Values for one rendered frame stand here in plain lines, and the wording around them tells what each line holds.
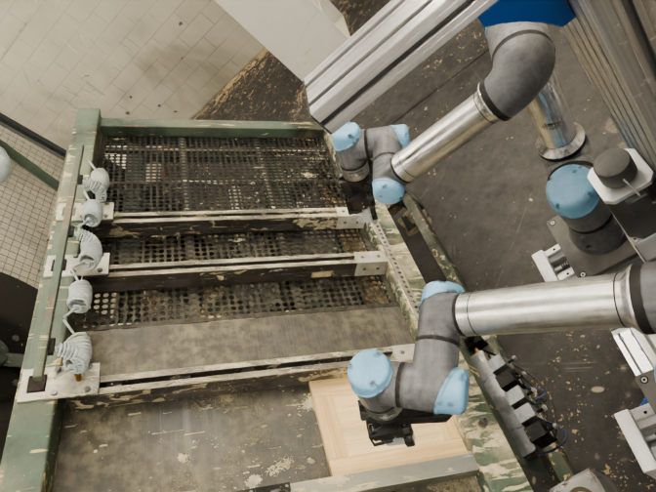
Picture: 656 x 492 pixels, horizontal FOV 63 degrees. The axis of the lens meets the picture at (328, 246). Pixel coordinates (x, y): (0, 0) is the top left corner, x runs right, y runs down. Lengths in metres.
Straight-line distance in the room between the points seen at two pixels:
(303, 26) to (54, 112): 3.63
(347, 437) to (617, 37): 1.24
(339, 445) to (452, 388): 0.76
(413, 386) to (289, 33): 4.44
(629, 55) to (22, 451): 1.44
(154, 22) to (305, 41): 2.11
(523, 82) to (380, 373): 0.60
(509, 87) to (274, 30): 4.10
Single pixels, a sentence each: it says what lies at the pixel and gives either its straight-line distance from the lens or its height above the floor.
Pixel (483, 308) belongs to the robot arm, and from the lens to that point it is 0.88.
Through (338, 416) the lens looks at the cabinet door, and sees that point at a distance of 1.64.
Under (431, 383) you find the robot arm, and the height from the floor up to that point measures 1.64.
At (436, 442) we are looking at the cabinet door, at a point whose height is 0.96.
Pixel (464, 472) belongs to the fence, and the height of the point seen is 0.94.
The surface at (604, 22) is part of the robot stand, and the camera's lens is 0.67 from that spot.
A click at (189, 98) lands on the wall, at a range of 7.08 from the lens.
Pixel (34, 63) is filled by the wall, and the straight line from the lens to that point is 7.21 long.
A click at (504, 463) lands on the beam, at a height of 0.85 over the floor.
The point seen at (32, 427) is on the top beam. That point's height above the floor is 1.83.
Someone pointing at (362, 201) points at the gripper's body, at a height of 1.44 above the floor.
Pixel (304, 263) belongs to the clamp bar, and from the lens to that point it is 1.97.
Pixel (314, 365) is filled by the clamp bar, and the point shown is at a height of 1.23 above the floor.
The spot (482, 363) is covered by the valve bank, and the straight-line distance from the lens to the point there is 1.92.
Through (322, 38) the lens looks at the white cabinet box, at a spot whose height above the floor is 0.25.
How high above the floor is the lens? 2.36
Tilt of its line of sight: 38 degrees down
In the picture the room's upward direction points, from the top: 56 degrees counter-clockwise
